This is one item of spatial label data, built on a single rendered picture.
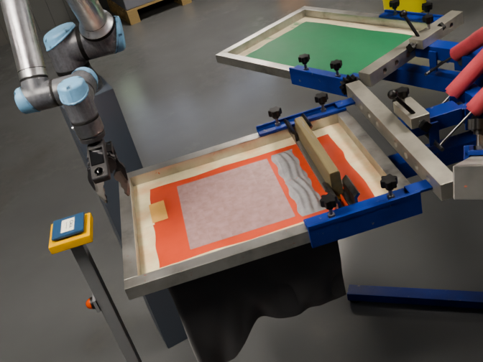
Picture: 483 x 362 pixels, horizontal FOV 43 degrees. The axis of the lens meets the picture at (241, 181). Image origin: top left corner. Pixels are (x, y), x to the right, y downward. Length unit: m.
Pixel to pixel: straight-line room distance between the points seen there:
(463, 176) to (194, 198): 1.26
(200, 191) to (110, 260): 1.61
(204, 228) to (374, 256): 1.38
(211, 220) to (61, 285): 1.79
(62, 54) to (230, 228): 0.84
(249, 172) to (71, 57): 0.71
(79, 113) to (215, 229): 0.48
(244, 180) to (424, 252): 1.29
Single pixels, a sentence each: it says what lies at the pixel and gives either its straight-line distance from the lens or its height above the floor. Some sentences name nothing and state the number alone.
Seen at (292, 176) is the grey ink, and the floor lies 0.96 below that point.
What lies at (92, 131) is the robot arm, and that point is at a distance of 1.66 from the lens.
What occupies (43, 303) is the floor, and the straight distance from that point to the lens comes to 3.38.
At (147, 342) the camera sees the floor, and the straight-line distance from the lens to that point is 2.88.
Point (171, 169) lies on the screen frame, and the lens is 2.03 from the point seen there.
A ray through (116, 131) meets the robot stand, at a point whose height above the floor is 1.05.
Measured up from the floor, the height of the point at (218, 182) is 0.96.
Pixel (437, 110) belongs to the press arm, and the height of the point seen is 1.04.
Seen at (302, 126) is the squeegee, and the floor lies 1.06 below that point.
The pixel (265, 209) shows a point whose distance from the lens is 1.74.
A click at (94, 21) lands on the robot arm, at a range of 2.04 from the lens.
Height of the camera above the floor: 1.96
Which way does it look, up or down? 32 degrees down
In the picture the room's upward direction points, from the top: 16 degrees counter-clockwise
